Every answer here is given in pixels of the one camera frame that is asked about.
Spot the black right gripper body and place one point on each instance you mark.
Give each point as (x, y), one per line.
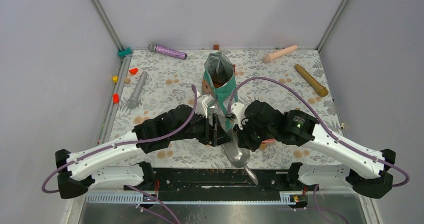
(252, 135)

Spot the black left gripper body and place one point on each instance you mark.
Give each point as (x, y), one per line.
(211, 134)

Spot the grey plastic scoop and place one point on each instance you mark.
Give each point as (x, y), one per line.
(238, 157)

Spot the green dog food bag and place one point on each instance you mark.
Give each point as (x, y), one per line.
(219, 82)

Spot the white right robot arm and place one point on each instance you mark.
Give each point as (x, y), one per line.
(363, 169)

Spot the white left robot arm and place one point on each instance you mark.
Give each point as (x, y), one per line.
(82, 171)

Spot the pink pet bowl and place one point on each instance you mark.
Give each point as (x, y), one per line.
(269, 142)

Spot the pink toy stick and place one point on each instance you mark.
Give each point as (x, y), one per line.
(267, 58)

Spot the brown wooden rolling pin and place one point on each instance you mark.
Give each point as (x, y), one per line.
(319, 89)

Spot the floral table mat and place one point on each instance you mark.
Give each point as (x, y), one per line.
(169, 84)

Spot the grey cylinder tool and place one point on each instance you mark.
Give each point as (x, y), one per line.
(134, 100)

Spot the beige toy block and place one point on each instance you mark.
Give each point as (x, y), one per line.
(127, 81)

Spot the red toy block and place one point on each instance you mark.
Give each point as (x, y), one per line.
(133, 71)

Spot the orange toy block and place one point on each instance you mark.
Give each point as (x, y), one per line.
(115, 98)

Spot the purple glitter microphone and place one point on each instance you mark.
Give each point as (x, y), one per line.
(166, 51)

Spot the teal clip in corner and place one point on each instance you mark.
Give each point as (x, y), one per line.
(124, 52)

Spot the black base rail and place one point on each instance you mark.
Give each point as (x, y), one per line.
(219, 185)

